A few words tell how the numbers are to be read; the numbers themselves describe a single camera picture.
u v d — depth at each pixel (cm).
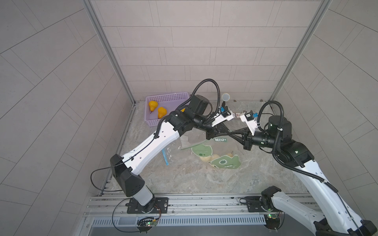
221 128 56
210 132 55
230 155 72
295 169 43
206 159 77
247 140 53
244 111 56
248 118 53
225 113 52
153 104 109
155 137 44
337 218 37
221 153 86
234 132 60
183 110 53
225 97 88
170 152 83
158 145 43
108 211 70
